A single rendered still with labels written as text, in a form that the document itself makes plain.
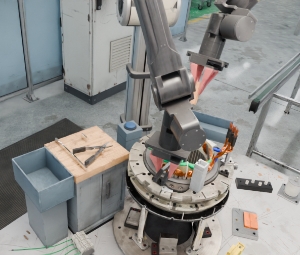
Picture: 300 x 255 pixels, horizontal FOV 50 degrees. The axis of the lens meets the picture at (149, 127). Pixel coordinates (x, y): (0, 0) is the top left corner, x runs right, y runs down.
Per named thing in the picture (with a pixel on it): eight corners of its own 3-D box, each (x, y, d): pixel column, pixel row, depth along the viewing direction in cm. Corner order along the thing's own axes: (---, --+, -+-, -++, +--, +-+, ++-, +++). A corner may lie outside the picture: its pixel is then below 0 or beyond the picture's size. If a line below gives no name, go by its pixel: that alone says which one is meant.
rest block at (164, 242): (158, 243, 104) (160, 232, 102) (175, 244, 105) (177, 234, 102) (158, 254, 101) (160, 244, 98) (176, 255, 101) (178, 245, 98)
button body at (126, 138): (136, 178, 134) (142, 129, 120) (122, 184, 131) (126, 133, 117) (128, 168, 139) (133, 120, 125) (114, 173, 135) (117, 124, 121)
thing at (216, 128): (218, 175, 142) (234, 121, 126) (214, 191, 133) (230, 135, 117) (165, 158, 148) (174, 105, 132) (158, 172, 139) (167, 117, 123)
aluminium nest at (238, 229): (257, 241, 115) (259, 236, 113) (231, 235, 116) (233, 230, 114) (254, 215, 124) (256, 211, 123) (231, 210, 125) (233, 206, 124)
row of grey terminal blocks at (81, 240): (96, 255, 103) (96, 247, 100) (83, 263, 100) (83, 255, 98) (82, 234, 109) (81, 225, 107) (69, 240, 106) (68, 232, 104)
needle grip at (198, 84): (195, 104, 85) (202, 83, 84) (188, 102, 86) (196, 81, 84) (196, 104, 86) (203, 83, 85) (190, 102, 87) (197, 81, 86)
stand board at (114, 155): (76, 183, 92) (76, 177, 91) (44, 150, 103) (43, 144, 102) (129, 158, 104) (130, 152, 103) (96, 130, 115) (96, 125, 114)
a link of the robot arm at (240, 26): (245, 5, 84) (225, -16, 80) (278, 6, 75) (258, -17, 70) (220, 44, 85) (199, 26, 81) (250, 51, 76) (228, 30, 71)
